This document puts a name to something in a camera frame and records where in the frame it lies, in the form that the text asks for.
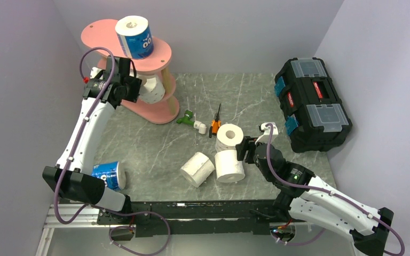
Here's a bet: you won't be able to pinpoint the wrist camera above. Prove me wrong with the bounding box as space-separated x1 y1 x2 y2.
83 67 104 84
255 122 279 143

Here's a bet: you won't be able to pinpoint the white pipe elbow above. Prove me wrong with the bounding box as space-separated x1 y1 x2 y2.
193 121 207 134

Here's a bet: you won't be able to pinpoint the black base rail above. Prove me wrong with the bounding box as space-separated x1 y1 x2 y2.
97 199 291 238

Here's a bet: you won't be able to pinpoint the floral paper roll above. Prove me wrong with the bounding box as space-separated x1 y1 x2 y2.
137 75 165 104
215 124 244 152

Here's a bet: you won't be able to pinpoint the black tool box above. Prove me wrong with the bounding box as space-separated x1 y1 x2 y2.
274 57 353 153

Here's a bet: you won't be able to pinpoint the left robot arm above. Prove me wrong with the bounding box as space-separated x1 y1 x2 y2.
42 55 141 224

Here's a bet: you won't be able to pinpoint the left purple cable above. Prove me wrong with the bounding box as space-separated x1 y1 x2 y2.
53 46 171 256

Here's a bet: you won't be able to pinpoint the floral paper roll upright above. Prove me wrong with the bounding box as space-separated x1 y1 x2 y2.
215 124 244 152

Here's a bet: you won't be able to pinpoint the plain white paper roll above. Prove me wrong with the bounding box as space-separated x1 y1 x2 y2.
180 152 215 188

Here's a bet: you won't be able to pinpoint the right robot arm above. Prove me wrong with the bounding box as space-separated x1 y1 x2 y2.
236 137 393 255

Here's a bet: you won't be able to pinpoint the green pipe fitting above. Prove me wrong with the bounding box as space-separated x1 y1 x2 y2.
176 110 194 126

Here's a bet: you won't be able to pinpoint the orange black pliers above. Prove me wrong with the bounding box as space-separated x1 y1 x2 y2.
209 103 222 138

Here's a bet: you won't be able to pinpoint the blue paper roll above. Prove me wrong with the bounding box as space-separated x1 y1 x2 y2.
115 15 154 59

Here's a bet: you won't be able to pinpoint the pink three-tier shelf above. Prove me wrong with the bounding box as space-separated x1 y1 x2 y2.
81 19 179 124

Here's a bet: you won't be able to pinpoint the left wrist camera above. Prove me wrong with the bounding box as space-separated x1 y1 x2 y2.
83 67 104 84

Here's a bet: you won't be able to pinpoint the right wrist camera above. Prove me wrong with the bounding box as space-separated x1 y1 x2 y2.
255 122 279 143

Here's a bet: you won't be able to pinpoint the plain white embossed roll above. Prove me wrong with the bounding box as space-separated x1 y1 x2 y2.
215 149 245 183

